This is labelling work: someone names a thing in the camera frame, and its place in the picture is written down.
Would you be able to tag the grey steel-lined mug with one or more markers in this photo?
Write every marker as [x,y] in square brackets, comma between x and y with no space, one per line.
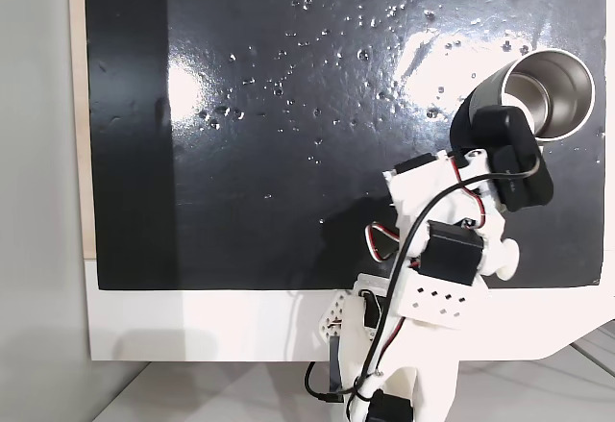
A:
[557,100]

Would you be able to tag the black glossy mat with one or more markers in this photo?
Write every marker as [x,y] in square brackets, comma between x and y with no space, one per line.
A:
[269,177]

